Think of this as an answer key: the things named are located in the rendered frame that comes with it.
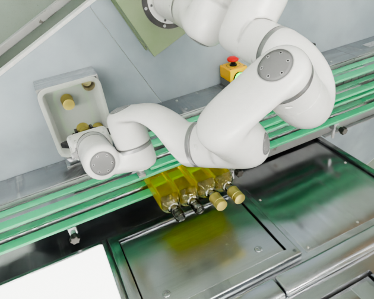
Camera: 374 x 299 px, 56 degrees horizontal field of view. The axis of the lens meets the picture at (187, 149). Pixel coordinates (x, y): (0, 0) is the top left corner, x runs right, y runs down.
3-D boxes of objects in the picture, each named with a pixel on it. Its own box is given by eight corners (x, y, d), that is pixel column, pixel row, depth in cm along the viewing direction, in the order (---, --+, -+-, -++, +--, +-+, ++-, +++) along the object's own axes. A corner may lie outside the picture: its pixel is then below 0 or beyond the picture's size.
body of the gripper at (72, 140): (76, 170, 80) (72, 156, 90) (119, 156, 83) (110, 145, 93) (66, 140, 78) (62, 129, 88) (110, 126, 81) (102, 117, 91)
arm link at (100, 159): (149, 126, 71) (163, 167, 74) (136, 117, 80) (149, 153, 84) (77, 155, 67) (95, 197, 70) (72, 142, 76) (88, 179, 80)
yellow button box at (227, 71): (219, 83, 127) (230, 89, 121) (218, 63, 123) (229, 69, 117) (236, 78, 129) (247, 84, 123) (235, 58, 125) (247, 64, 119)
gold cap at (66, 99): (58, 95, 103) (60, 101, 99) (70, 92, 104) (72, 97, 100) (62, 106, 105) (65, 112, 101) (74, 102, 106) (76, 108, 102)
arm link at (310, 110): (275, 6, 57) (352, 34, 48) (301, 51, 67) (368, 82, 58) (222, 73, 58) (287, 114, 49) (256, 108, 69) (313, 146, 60)
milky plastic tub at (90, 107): (57, 147, 112) (61, 160, 105) (31, 81, 99) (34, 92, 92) (110, 130, 117) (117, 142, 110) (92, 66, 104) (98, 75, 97)
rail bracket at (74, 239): (67, 227, 113) (73, 256, 103) (60, 212, 109) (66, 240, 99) (79, 222, 114) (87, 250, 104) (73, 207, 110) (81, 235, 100)
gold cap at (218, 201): (209, 203, 100) (216, 213, 97) (208, 194, 98) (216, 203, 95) (219, 199, 101) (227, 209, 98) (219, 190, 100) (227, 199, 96)
